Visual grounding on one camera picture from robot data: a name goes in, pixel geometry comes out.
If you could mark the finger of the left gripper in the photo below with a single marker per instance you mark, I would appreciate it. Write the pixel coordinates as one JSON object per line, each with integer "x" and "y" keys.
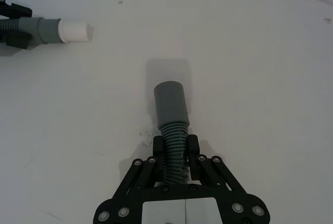
{"x": 18, "y": 42}
{"x": 18, "y": 10}

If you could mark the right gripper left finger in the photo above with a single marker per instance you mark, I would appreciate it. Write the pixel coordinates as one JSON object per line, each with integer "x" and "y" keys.
{"x": 135, "y": 179}

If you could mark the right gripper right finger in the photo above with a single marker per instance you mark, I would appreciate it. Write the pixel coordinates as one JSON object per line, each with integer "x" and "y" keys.
{"x": 221, "y": 182}

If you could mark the white plastic tube connector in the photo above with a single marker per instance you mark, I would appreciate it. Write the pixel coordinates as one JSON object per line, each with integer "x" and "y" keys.
{"x": 75, "y": 31}

